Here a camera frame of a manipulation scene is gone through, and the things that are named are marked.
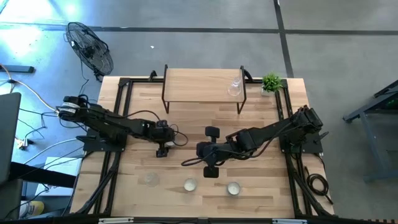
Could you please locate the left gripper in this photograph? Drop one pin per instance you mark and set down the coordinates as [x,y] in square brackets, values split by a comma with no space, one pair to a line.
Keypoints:
[158,133]

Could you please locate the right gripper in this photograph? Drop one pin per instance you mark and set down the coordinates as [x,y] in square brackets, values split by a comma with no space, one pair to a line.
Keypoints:
[210,152]

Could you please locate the red floral white candle bowl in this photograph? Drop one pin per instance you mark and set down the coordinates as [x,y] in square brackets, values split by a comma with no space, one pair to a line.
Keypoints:
[190,184]

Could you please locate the clear ribbed glass candlestick holder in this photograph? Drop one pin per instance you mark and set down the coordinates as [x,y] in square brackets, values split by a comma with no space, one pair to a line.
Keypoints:
[151,180]
[234,90]

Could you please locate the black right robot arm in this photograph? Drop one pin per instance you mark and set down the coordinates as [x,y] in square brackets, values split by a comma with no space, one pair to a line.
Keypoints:
[267,132]

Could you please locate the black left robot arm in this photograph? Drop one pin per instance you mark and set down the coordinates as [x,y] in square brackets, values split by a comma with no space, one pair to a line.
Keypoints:
[102,119]

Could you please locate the wooden shelf with black legs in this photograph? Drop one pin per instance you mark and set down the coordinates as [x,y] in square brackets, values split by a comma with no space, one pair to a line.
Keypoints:
[199,85]

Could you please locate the green plant in white pot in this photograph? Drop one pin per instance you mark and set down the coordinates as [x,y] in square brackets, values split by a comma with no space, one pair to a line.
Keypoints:
[271,82]

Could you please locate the white box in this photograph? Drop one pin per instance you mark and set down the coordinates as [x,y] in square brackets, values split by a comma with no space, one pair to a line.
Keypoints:
[62,166]

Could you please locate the black floor fan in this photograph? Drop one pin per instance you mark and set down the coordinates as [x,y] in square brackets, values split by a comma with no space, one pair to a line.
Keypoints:
[90,49]

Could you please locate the black desk beam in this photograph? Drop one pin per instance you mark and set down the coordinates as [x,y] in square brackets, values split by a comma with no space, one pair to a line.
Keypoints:
[40,175]

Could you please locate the yellow object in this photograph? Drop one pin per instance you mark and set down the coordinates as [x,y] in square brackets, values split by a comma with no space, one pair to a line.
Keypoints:
[32,208]

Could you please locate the grey desk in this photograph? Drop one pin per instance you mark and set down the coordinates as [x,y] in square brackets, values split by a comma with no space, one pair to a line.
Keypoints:
[9,137]

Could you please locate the blue-grey metal stand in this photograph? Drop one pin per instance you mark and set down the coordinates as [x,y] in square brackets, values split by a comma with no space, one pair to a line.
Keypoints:
[370,137]

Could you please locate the black flat floor bar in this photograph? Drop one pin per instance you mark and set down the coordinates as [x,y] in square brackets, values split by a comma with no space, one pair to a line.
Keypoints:
[17,69]

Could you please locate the black aluminium table frame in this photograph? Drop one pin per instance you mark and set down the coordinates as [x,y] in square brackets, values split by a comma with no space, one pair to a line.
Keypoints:
[118,99]

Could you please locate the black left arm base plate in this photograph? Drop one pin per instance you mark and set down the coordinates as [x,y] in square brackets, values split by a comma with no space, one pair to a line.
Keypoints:
[93,145]

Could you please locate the silver frame bracket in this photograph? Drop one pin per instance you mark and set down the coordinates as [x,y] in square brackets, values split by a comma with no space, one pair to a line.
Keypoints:
[289,221]
[115,221]

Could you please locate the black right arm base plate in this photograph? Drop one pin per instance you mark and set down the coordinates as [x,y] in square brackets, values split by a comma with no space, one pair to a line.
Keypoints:
[314,144]

